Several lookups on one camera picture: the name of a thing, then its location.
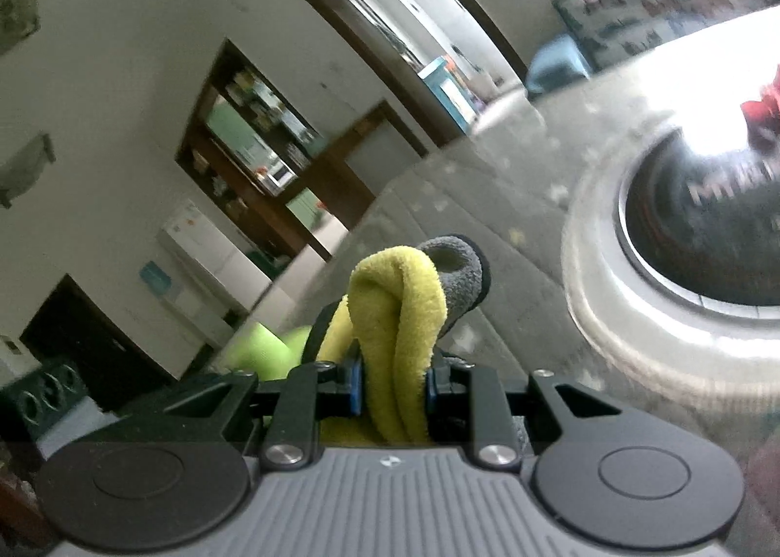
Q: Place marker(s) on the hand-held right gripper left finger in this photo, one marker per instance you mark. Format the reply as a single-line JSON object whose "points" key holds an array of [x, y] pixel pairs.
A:
{"points": [[355, 387]]}

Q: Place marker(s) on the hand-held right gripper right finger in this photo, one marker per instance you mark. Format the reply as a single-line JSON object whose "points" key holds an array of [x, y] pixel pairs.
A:
{"points": [[432, 389]]}

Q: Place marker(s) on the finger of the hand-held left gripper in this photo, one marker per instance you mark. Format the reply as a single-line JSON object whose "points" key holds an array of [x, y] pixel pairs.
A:
{"points": [[318, 334]]}

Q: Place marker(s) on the yellow and grey microfiber cloth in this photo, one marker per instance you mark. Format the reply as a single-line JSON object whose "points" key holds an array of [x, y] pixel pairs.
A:
{"points": [[402, 313]]}

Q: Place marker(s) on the round steel container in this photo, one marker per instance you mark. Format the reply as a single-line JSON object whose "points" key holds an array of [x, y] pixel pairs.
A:
{"points": [[688, 264]]}

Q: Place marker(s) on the white refrigerator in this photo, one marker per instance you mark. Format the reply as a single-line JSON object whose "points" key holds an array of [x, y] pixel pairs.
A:
{"points": [[213, 258]]}

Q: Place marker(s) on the white microwave oven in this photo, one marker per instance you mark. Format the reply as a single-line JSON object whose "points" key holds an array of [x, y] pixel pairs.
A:
{"points": [[277, 176]]}

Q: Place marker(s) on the grey quilted star table cover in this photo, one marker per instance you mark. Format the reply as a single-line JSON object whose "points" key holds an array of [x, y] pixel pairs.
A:
{"points": [[487, 209]]}

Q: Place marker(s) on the dark wooden shelf cabinet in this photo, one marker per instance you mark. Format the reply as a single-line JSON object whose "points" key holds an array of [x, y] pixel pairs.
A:
{"points": [[244, 136]]}

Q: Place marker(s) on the blue bathroom cabinet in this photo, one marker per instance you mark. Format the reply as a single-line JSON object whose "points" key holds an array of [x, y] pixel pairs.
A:
{"points": [[448, 93]]}

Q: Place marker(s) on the blue sofa cushion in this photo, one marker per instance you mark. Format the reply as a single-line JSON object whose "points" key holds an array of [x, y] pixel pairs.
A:
{"points": [[557, 69]]}

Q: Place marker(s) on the red plastic toy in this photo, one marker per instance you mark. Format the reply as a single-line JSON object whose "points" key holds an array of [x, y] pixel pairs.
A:
{"points": [[765, 106]]}

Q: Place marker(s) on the dark wooden door frame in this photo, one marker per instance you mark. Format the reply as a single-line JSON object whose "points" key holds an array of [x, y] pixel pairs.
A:
{"points": [[487, 14]]}

